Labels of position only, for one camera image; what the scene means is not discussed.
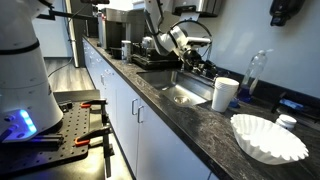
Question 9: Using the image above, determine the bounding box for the black wall soap dispenser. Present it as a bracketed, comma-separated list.
[269, 0, 306, 27]

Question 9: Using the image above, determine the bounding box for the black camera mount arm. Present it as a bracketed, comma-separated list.
[36, 6, 98, 21]

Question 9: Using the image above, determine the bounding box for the steel coffee machine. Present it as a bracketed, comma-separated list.
[97, 7, 148, 51]

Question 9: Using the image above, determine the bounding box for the silver cabinet handle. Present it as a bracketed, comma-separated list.
[131, 98, 139, 116]
[137, 105, 146, 124]

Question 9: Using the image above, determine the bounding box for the white paper towel sheet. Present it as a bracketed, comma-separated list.
[179, 12, 201, 23]

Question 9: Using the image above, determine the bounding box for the stainless steel sink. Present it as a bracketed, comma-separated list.
[136, 69, 214, 108]

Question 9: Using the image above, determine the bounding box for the black dish rack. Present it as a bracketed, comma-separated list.
[131, 41, 183, 70]

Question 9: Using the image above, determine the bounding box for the steel sink drain strainer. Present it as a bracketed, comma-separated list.
[173, 95, 191, 105]

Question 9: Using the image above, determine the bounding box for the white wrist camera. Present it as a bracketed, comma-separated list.
[186, 36, 213, 46]

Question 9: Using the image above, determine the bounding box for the blue bottle cap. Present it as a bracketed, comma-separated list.
[228, 97, 241, 109]

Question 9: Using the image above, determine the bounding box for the clear dish soap bottle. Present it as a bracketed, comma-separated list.
[237, 49, 269, 104]

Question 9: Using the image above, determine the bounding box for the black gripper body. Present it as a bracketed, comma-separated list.
[181, 48, 205, 73]

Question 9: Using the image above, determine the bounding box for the black orange bar clamp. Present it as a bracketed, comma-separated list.
[79, 98, 111, 124]
[73, 124, 116, 179]

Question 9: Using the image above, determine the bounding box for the metal pot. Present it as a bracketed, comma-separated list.
[141, 35, 156, 49]

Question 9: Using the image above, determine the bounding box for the white lower cabinet run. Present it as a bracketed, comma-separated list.
[82, 38, 218, 180]

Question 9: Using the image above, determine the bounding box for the white coffee filter stack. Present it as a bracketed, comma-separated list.
[229, 113, 310, 166]

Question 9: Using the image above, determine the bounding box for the white paper cup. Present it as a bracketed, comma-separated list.
[211, 76, 240, 113]

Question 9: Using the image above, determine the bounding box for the black robot table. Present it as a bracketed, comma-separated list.
[0, 89, 134, 180]

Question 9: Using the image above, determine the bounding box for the metal vertical post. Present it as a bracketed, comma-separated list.
[64, 0, 84, 69]

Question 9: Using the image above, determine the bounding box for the paper towel dispenser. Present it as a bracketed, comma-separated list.
[171, 0, 224, 18]

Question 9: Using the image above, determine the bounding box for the steel canister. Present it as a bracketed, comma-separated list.
[120, 40, 133, 63]

